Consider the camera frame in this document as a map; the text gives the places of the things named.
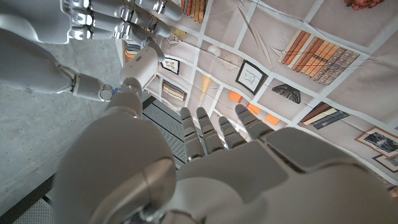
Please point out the grey perforated metal panel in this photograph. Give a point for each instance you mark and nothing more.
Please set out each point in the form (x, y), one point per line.
(164, 130)

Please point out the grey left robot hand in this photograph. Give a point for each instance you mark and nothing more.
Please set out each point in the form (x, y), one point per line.
(248, 186)

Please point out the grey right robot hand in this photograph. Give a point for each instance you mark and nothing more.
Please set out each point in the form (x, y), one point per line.
(31, 62)

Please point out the printed bookshelf fabric backdrop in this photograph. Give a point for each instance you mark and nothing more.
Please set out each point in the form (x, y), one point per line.
(311, 77)

